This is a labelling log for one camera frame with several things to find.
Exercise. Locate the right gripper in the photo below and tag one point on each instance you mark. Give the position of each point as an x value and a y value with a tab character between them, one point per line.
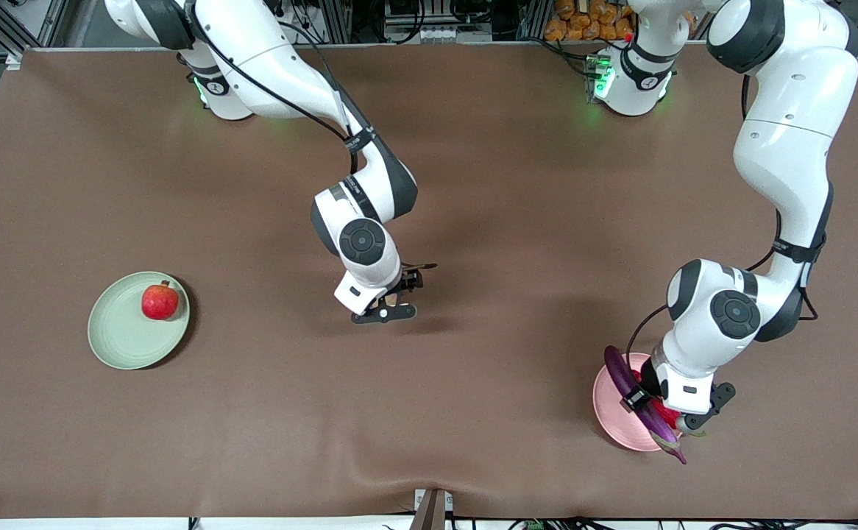
408	280

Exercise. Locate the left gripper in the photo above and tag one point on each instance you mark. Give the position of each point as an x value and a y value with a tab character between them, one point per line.
650	380

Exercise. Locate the red chili pepper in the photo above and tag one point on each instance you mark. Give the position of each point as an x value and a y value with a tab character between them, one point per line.
666	414

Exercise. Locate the purple eggplant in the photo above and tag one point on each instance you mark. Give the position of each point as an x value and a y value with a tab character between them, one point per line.
618	368

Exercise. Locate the red apple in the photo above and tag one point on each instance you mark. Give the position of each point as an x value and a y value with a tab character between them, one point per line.
160	302

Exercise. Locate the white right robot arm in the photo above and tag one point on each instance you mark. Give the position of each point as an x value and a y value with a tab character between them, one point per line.
267	59

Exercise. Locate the pink round plate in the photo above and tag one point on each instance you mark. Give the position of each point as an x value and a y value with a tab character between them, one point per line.
617	412

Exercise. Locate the brown table cloth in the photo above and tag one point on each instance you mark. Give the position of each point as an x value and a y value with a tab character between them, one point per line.
473	405

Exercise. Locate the green round plate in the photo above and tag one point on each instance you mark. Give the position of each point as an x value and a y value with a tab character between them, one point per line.
123	331

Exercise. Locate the grey metal bracket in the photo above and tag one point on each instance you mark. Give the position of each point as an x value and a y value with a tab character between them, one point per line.
431	511

